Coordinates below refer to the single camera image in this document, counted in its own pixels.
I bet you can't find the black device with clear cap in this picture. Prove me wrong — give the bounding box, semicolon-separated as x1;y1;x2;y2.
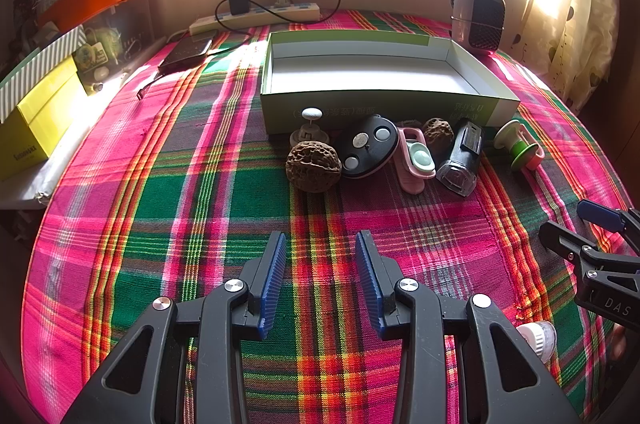
436;119;485;197

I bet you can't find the clear hook with white knob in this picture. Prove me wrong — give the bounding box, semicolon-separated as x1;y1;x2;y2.
290;106;331;150

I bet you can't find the green and white plastic spool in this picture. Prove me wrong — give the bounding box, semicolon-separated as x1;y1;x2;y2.
494;120;546;172

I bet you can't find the short black cable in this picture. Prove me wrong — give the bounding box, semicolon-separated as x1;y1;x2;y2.
137;71;166;100

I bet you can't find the green and white cardboard box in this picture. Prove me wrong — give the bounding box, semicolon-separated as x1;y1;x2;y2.
260;30;522;139

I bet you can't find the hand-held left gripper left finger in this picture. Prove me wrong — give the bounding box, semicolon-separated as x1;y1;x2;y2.
62;231;288;424

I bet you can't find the small grey fan heater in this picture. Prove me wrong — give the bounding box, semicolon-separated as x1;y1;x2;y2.
450;0;506;55

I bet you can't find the white power strip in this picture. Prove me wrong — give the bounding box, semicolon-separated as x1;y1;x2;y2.
189;0;321;36

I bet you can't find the white ribbed plastic cap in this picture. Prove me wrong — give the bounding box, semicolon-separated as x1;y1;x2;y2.
516;320;557;362

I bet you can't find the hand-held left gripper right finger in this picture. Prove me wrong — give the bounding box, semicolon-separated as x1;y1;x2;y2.
354;231;583;424

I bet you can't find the pink green plaid cloth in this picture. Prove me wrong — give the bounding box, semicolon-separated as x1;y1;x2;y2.
20;8;633;424

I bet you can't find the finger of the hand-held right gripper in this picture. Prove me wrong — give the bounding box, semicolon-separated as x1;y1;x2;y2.
539;220;601;277
576;199;640;255

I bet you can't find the yellow cardboard box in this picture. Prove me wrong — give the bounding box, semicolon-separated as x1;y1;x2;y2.
0;54;91;182

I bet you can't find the cream dotted curtain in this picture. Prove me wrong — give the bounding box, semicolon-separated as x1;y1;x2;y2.
515;0;621;115

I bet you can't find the large dark walnut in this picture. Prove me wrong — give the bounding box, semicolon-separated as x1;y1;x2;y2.
285;141;343;194

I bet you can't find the green white striped box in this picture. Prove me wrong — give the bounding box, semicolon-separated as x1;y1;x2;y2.
0;25;87;125

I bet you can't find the small brown walnut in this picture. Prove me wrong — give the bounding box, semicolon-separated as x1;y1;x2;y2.
422;117;455;155

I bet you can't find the dark glass case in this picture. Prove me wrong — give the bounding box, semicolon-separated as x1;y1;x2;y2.
75;0;166;95

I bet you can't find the black oval three-button device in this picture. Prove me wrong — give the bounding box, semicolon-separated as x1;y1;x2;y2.
336;114;400;179

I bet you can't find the black smartphone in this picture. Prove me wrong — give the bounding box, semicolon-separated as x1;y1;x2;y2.
158;36;213;72

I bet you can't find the pink clip with green pad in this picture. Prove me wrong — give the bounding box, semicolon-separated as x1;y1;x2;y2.
392;127;437;196

